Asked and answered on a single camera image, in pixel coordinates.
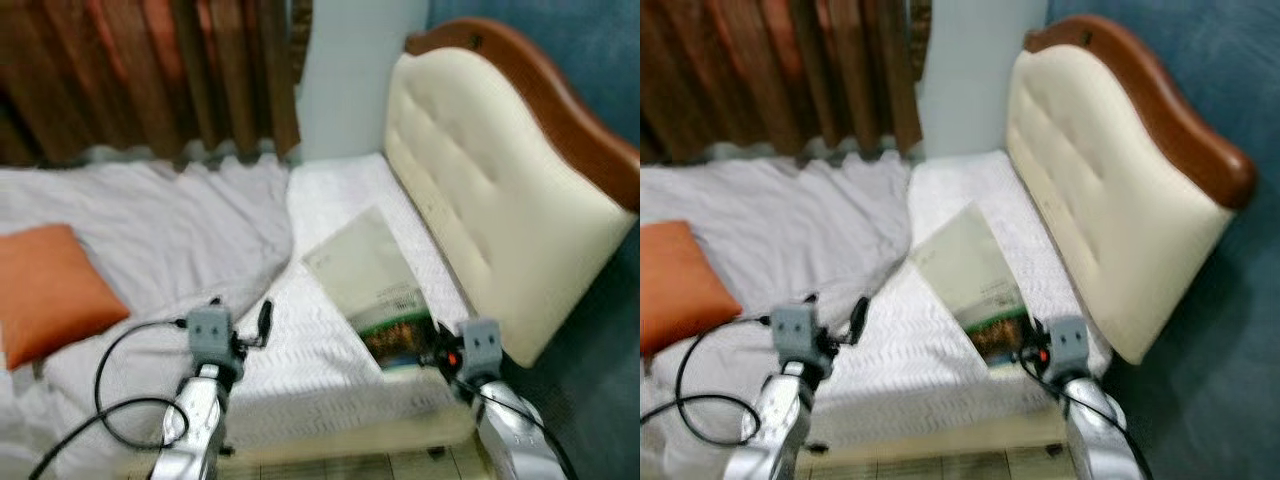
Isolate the orange pillow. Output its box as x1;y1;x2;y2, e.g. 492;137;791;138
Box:
0;223;132;372
640;219;744;357

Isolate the bed with white patterned sheet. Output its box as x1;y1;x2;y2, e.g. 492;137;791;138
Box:
660;149;1113;463
40;151;478;472

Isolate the pale book with green picture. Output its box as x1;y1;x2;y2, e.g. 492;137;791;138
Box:
302;206;442;374
909;202;1047;370

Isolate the light grey blanket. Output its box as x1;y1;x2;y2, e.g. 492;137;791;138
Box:
640;151;914;480
0;157;296;480

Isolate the cream padded wooden headboard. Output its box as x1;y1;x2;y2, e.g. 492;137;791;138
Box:
1004;12;1260;367
384;17;641;370

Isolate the brown curtain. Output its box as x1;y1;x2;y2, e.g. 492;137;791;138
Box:
0;0;314;168
640;0;932;167

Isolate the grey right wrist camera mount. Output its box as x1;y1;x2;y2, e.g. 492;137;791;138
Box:
1043;315;1091;380
456;317;503;384

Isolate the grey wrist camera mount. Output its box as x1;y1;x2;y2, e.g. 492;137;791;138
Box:
1043;315;1091;380
456;317;503;384
186;304;238;367
769;302;822;362

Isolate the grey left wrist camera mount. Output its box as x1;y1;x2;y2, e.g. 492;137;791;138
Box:
769;302;822;362
186;304;238;367

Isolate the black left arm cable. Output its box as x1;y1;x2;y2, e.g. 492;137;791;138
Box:
27;316;193;480
640;313;777;449

